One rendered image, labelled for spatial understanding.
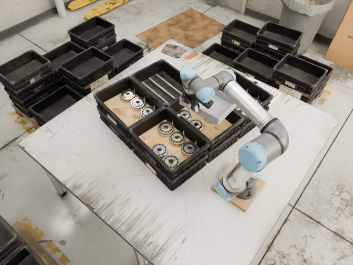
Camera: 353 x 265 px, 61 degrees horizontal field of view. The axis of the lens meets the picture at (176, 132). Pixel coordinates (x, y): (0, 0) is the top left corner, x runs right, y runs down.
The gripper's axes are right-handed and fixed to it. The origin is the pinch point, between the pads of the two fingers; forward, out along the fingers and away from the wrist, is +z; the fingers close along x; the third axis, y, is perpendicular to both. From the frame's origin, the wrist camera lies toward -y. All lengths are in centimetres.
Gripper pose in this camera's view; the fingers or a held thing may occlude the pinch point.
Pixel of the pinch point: (198, 110)
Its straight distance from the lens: 170.9
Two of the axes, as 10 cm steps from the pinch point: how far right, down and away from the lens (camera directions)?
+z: 1.6, 4.4, 8.9
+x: -5.6, 7.8, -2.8
